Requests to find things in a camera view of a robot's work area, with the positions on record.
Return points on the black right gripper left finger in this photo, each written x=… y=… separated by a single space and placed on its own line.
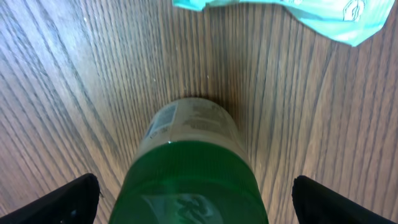
x=75 y=202

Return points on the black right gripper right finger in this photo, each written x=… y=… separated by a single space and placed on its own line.
x=315 y=203

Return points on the green lid jar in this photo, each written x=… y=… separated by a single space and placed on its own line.
x=191 y=167

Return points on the teal wet wipes pack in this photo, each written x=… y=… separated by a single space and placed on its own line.
x=347 y=21

